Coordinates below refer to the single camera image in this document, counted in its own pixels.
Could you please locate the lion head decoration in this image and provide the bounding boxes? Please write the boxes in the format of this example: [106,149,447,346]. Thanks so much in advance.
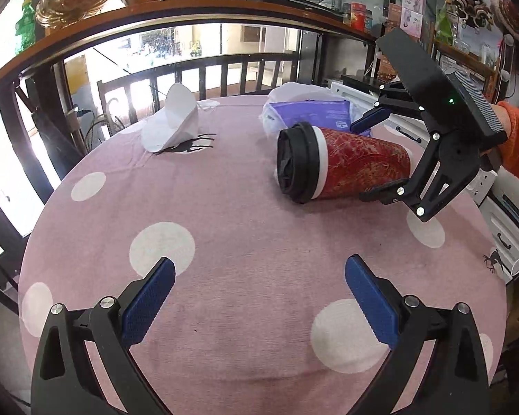
[445,0,502,31]

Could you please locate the pink polka-dot tablecloth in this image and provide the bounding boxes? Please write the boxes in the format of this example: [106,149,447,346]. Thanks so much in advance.
[18,95,509,415]

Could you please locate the red round fur-trimmed hat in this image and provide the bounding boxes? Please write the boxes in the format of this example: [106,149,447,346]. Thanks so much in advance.
[497,0,519,40]

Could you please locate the white tissue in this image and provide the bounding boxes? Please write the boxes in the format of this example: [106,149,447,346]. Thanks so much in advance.
[140,83,200,154]

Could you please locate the green soda bottle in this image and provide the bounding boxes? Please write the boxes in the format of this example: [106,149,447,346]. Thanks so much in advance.
[15,0,37,55]

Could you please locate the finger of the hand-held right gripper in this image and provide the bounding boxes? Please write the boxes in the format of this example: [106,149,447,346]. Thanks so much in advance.
[359,132,483,224]
[349,83,442,139]

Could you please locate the purple packet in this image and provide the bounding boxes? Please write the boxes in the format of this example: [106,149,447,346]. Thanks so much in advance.
[259,82,351,139]

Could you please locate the black wooden railing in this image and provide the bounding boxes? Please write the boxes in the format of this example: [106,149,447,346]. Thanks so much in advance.
[97,52,299,126]

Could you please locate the pink product cards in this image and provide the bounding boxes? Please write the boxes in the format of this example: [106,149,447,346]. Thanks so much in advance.
[399,0,425,39]

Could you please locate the purple tissue pack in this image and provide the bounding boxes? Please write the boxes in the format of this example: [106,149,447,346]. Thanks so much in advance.
[264,100,352,134]

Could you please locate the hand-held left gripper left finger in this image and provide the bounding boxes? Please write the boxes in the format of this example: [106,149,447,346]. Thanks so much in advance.
[30,256,176,415]

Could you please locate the red paper cup black lid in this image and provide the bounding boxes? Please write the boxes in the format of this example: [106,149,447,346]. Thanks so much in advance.
[277,122,413,204]

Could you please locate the brown wooden bar counter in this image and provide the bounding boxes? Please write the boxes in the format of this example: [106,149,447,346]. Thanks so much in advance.
[0,0,373,96]

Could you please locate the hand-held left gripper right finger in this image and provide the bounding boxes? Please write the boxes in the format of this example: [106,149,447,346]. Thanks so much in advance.
[344,254,490,415]

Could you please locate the red tin can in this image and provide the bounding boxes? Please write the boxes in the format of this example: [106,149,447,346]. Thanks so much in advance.
[350,2,366,31]

